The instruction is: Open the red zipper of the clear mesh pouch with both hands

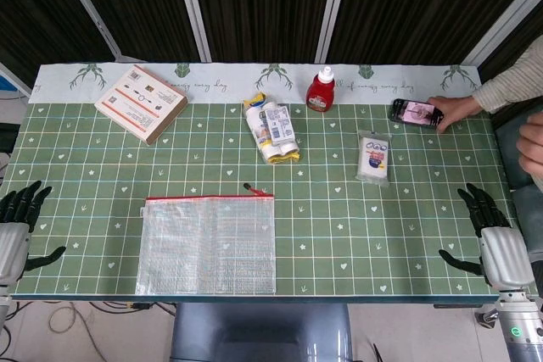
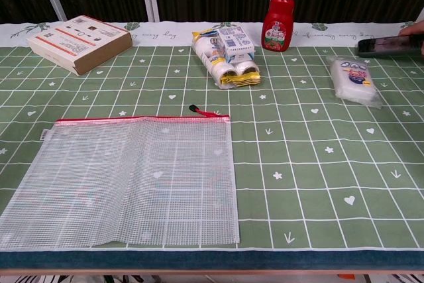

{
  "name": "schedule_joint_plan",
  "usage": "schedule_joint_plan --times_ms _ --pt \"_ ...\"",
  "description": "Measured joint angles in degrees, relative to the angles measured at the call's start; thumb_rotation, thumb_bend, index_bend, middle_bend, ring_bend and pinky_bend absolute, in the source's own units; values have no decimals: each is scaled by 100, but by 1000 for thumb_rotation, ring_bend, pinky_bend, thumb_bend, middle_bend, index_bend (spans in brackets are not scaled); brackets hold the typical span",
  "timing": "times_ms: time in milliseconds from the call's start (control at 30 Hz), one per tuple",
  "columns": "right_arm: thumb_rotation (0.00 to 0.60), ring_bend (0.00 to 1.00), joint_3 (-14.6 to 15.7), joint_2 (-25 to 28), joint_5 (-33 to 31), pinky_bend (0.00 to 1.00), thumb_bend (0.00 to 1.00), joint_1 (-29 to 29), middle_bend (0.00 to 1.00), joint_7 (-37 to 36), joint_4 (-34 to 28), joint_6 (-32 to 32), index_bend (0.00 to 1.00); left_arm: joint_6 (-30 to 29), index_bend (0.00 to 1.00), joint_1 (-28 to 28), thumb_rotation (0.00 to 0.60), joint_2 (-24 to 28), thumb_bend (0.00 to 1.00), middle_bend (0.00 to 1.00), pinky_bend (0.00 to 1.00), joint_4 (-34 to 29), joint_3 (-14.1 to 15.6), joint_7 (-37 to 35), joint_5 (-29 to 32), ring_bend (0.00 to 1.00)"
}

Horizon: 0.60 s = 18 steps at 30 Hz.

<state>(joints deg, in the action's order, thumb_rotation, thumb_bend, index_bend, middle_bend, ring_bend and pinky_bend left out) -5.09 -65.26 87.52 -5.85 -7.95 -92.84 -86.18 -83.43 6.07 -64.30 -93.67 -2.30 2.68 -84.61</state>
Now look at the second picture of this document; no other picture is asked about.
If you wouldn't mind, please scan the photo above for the bystander bare hand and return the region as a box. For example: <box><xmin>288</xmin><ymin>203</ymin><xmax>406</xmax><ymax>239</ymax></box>
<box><xmin>398</xmin><ymin>19</ymin><xmax>424</xmax><ymax>37</ymax></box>

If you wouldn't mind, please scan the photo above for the clear mesh zipper pouch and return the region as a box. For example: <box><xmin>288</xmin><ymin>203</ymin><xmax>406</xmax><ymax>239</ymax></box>
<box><xmin>0</xmin><ymin>103</ymin><xmax>241</xmax><ymax>253</ymax></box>

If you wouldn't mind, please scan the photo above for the red ketchup bottle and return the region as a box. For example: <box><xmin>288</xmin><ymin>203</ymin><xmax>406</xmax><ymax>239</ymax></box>
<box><xmin>260</xmin><ymin>0</ymin><xmax>295</xmax><ymax>53</ymax></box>

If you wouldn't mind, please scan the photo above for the black smartphone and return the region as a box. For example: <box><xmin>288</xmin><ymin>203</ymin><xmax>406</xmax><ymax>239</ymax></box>
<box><xmin>356</xmin><ymin>34</ymin><xmax>424</xmax><ymax>58</ymax></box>

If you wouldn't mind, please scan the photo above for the white packet with blue label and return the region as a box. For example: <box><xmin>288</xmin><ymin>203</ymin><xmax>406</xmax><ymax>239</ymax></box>
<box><xmin>325</xmin><ymin>54</ymin><xmax>384</xmax><ymax>109</ymax></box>

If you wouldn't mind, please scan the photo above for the green grid tablecloth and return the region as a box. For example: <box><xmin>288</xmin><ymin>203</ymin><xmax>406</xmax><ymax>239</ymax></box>
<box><xmin>0</xmin><ymin>21</ymin><xmax>424</xmax><ymax>270</ymax></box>

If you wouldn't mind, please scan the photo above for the small white blue carton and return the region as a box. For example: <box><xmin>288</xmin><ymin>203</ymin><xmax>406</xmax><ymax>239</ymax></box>
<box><xmin>215</xmin><ymin>25</ymin><xmax>256</xmax><ymax>64</ymax></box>

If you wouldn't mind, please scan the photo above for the yellow pack of white rolls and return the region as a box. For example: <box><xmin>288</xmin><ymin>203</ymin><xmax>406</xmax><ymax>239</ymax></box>
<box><xmin>191</xmin><ymin>29</ymin><xmax>262</xmax><ymax>90</ymax></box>

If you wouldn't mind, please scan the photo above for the flat brown cardboard box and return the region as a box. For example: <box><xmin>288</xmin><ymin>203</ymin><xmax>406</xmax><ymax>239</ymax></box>
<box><xmin>26</xmin><ymin>15</ymin><xmax>133</xmax><ymax>76</ymax></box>

